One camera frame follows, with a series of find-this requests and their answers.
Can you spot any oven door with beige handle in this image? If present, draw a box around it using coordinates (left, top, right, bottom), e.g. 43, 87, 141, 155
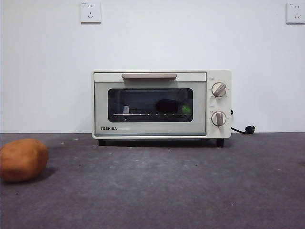
93, 72, 207, 137

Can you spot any black oven power cable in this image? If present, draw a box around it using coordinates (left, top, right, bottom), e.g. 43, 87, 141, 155
230, 109, 257, 135

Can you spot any cream toaster oven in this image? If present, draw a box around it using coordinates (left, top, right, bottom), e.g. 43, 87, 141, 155
91, 69, 232, 148

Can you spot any brown potato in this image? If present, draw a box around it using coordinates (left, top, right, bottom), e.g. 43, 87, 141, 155
0, 138, 50, 183

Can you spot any purple toy eggplant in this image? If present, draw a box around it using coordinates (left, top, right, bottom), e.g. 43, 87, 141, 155
155, 98, 192, 115

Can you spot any beige oven knob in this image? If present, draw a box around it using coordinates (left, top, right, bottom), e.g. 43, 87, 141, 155
211, 82, 228, 98
211, 111, 228, 127

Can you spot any white wall socket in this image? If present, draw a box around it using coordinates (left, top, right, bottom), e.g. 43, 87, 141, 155
80, 1, 102, 24
285, 2, 305, 25

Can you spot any metal oven wire rack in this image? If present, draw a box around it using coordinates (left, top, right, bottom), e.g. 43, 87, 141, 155
112, 113, 192, 117

